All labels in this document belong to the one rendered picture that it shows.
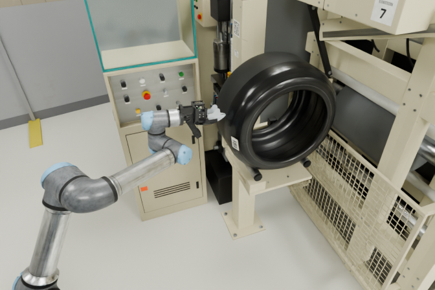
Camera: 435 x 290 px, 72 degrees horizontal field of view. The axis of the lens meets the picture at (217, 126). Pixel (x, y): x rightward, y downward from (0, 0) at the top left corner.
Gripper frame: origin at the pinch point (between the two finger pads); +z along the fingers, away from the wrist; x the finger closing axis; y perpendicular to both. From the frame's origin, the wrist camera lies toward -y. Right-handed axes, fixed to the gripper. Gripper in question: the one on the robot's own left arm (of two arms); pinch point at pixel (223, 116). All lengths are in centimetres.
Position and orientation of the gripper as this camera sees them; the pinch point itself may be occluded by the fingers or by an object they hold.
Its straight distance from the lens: 134.4
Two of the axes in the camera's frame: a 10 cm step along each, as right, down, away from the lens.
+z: 9.4, -1.2, 3.1
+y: 0.7, -8.4, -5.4
